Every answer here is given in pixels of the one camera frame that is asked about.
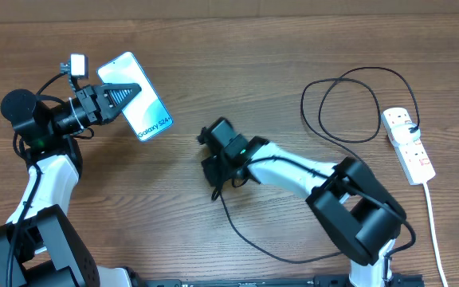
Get Samsung Galaxy smartphone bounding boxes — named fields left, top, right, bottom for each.
left=96, top=52, right=174, bottom=142

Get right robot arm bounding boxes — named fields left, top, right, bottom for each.
left=197, top=117, right=406, bottom=286

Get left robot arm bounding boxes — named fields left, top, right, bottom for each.
left=0, top=83, right=145, bottom=286

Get white charger adapter plug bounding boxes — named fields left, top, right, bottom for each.
left=390, top=123, right=421, bottom=146

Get white power strip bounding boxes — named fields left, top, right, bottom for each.
left=382, top=108, right=436, bottom=185

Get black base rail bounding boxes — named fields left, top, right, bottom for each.
left=133, top=273, right=426, bottom=287

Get white power strip cord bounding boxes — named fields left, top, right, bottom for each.
left=422, top=182, right=449, bottom=287

